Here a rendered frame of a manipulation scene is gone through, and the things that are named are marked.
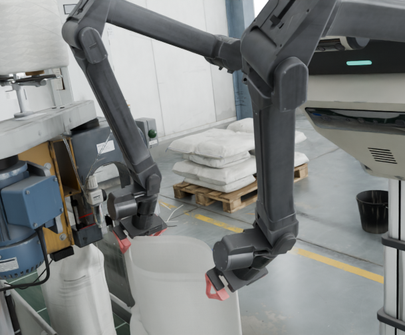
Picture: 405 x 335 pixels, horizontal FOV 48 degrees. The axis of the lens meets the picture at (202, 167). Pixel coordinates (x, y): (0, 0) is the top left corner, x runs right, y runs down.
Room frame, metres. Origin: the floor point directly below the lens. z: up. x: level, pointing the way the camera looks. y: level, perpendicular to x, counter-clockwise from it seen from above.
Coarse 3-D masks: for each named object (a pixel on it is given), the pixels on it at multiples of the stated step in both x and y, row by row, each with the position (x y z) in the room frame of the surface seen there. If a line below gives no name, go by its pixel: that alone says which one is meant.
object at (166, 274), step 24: (144, 240) 1.19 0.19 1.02; (168, 240) 1.18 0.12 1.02; (192, 240) 1.14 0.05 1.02; (144, 264) 1.20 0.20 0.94; (168, 264) 1.18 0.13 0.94; (192, 264) 1.15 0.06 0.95; (144, 288) 1.00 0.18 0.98; (168, 288) 0.96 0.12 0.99; (192, 288) 0.95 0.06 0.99; (144, 312) 1.02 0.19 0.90; (168, 312) 0.96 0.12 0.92; (192, 312) 0.95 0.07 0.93; (216, 312) 0.93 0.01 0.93
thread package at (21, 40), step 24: (0, 0) 1.02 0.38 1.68; (24, 0) 1.01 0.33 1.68; (48, 0) 1.05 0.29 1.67; (0, 24) 1.01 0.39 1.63; (24, 24) 1.01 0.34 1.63; (48, 24) 1.04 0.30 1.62; (0, 48) 1.01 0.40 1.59; (24, 48) 1.01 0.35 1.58; (48, 48) 1.03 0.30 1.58; (0, 72) 1.03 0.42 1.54
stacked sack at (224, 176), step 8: (248, 160) 4.12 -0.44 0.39; (200, 168) 4.10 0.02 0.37; (208, 168) 4.05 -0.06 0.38; (216, 168) 4.00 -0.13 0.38; (224, 168) 3.97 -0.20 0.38; (232, 168) 3.97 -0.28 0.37; (240, 168) 3.95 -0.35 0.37; (248, 168) 3.98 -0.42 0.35; (200, 176) 4.04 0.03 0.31; (208, 176) 3.97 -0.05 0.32; (216, 176) 3.90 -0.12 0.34; (224, 176) 3.83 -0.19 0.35; (232, 176) 3.83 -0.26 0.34; (240, 176) 3.91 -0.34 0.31; (216, 184) 3.91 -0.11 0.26; (224, 184) 3.82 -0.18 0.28
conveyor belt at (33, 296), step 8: (32, 272) 2.36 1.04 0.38; (8, 280) 2.29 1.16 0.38; (16, 280) 2.28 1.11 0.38; (24, 280) 2.27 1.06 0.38; (32, 280) 2.25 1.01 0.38; (16, 288) 2.19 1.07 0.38; (32, 288) 2.16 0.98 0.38; (40, 288) 2.15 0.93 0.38; (24, 296) 2.09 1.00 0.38; (32, 296) 2.08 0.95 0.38; (40, 296) 2.07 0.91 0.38; (32, 304) 2.00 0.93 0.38; (40, 304) 1.99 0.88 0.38; (40, 312) 1.92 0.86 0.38; (112, 312) 1.85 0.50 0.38; (48, 320) 1.84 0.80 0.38; (120, 320) 1.77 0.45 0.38; (120, 328) 1.71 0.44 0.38; (128, 328) 1.71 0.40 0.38
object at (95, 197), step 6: (90, 180) 1.21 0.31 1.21; (90, 186) 1.21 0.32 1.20; (96, 186) 1.21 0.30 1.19; (90, 192) 1.20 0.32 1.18; (96, 192) 1.21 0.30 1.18; (84, 198) 1.23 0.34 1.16; (90, 198) 1.20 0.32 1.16; (96, 198) 1.20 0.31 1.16; (102, 198) 1.22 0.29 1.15; (90, 204) 1.21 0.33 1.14; (96, 204) 1.21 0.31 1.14
